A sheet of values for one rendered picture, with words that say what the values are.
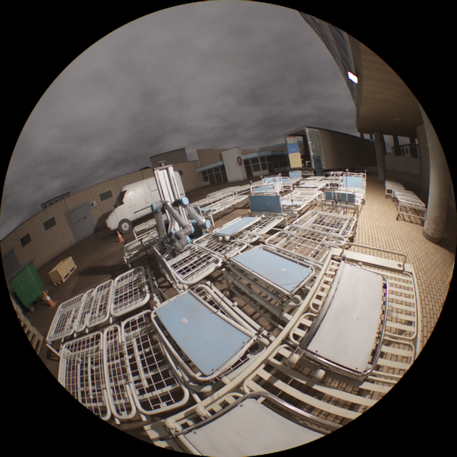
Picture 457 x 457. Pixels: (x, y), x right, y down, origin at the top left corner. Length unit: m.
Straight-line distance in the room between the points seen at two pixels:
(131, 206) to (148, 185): 1.59
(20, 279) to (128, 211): 6.53
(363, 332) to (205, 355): 0.83
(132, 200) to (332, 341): 8.79
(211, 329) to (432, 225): 4.12
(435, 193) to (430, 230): 0.74
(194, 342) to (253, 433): 0.63
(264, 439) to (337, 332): 0.58
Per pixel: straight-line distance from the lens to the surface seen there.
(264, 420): 0.73
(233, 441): 0.75
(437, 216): 3.96
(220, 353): 0.89
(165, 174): 2.51
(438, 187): 3.88
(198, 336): 0.98
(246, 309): 1.70
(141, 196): 8.81
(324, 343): 0.78
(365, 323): 0.92
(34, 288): 6.55
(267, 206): 2.73
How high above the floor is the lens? 1.38
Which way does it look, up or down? 21 degrees down
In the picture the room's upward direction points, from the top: 13 degrees counter-clockwise
